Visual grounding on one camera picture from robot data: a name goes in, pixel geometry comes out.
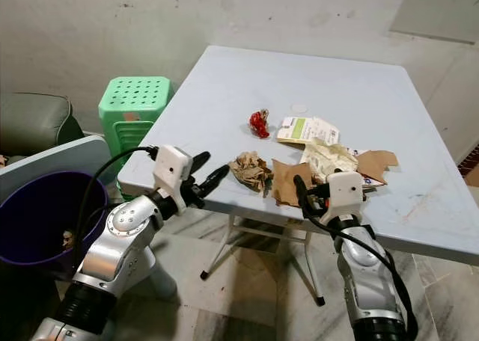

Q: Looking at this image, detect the purple rubbish bin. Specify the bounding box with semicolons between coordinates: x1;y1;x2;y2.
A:
0;170;110;282

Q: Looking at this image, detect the flat brown cardboard piece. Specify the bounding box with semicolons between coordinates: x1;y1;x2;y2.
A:
271;158;317;208

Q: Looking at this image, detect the crumpled white paper bag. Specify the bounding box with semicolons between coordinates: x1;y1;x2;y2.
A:
302;138;361;183

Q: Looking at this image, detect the crumpled brown paper ball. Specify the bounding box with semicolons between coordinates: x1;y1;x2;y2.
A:
228;151;275;198

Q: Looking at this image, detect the white green paper packet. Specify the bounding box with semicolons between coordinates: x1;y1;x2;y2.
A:
277;116;341;146

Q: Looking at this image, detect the torn brown paper sheet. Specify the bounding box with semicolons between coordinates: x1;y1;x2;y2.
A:
356;150;400;187

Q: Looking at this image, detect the red crumpled wrapper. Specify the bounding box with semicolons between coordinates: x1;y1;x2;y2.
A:
248;109;271;139

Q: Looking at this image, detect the green plastic stool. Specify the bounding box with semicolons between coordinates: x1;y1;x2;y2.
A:
98;76;174;201

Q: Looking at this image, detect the light blue folding table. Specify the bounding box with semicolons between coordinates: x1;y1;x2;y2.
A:
118;45;479;307

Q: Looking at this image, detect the grey green armchair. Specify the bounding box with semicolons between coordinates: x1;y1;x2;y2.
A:
0;93;85;159

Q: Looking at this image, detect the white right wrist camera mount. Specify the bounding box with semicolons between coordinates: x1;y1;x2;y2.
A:
327;170;366;224

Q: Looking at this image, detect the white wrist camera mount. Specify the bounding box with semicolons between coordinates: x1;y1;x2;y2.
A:
153;144;194;197
327;170;366;224

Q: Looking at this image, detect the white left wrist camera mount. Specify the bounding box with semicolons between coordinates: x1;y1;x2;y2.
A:
153;144;194;197

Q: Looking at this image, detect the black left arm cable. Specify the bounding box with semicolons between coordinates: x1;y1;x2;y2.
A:
73;146;159;276

